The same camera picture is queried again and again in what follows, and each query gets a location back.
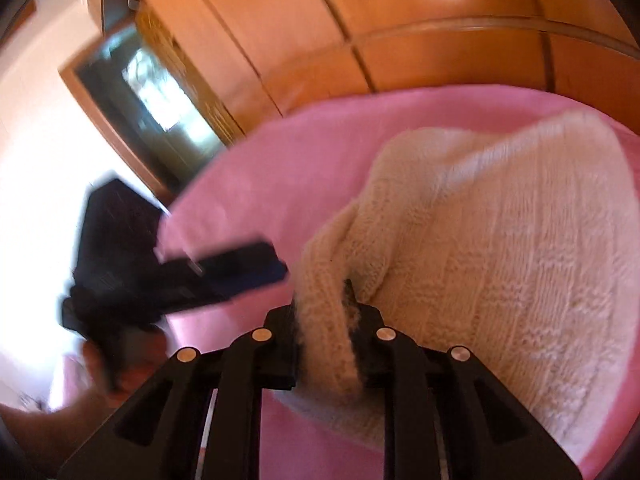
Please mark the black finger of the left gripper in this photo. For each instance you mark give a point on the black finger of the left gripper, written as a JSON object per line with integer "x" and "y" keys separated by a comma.
{"x": 222, "y": 276}

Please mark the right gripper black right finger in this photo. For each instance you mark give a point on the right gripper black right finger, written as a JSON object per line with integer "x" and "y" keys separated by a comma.
{"x": 446, "y": 416}

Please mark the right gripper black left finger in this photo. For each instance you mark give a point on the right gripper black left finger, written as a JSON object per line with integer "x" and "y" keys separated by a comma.
{"x": 199, "y": 415}

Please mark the cream knitted sweater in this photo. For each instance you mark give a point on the cream knitted sweater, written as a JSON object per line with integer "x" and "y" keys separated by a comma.
{"x": 523, "y": 247}

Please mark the person's left hand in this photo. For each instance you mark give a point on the person's left hand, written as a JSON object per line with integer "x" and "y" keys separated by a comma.
{"x": 149, "y": 353}

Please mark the pink bedspread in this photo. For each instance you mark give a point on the pink bedspread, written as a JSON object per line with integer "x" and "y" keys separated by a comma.
{"x": 289, "y": 178}

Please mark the wooden panelled wardrobe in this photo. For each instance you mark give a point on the wooden panelled wardrobe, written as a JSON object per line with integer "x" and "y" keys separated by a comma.
{"x": 261, "y": 59}

